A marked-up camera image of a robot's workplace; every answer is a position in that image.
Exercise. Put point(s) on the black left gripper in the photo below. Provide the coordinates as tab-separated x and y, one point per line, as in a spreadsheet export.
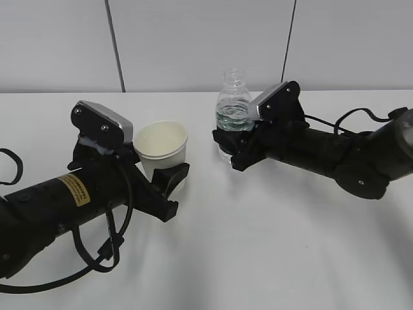
115	180

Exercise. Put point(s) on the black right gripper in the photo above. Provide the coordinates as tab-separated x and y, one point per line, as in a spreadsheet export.
269	139

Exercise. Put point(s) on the clear water bottle green label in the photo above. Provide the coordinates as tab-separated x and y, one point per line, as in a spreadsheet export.
232	103

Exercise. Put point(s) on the white paper cup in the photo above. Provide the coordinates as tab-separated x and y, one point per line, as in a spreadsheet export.
161	145

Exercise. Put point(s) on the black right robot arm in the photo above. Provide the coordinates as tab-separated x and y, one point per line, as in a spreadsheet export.
363	163

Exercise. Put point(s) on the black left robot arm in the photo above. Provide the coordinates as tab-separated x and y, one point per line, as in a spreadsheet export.
32	218

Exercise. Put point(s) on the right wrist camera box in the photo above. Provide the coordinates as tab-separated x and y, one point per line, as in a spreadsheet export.
277	101

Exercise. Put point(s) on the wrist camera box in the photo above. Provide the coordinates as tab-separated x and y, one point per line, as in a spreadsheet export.
277	101
100	127

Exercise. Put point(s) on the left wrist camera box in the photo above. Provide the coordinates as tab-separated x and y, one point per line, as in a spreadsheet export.
100	127

